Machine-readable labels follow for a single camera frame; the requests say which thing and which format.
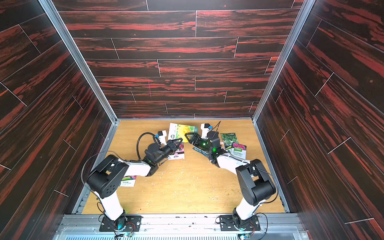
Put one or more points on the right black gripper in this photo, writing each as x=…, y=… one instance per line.
x=199, y=141

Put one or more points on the green magenta seed packet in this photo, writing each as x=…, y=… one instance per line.
x=238, y=150

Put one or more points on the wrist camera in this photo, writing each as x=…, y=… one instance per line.
x=162, y=137
x=205, y=129

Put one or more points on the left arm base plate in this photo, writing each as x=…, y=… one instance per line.
x=124, y=223

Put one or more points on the front aluminium rail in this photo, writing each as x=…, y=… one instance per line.
x=183, y=227

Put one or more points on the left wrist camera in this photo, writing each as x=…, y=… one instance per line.
x=162, y=137

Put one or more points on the multicolour flower seed packet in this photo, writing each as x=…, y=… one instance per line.
x=128, y=181

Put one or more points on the pink aster seed packet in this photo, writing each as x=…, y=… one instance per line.
x=179, y=154

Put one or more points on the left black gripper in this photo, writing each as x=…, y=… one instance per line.
x=170, y=146

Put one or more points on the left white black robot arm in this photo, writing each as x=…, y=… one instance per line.
x=106, y=177

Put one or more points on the yellow marigold seed packet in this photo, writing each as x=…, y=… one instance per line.
x=177, y=131

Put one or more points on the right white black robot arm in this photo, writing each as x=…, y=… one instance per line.
x=255, y=182

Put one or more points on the dark green leaf seed packet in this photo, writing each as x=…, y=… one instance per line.
x=229, y=139

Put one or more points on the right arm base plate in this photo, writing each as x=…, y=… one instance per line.
x=234, y=223

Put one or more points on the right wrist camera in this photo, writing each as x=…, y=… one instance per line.
x=205, y=129

